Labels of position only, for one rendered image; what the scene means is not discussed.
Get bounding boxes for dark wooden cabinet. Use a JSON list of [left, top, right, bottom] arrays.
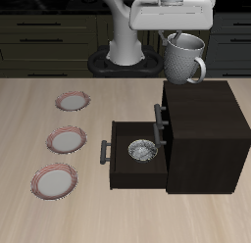
[[153, 79, 251, 195]]

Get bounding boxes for open dark cabinet drawer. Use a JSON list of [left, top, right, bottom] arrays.
[[99, 120, 170, 191]]

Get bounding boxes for dark kitchen cupboards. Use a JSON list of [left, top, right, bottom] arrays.
[[0, 0, 251, 79]]

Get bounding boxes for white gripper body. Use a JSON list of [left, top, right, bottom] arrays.
[[128, 0, 215, 31]]

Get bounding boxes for red-rimmed white plate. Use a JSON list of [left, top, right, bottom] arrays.
[[45, 125, 88, 155], [30, 163, 79, 201], [54, 90, 92, 112]]

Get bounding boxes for white porcelain mug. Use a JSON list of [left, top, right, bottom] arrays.
[[163, 32, 208, 85]]

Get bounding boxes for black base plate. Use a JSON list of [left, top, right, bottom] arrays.
[[86, 44, 165, 74]]

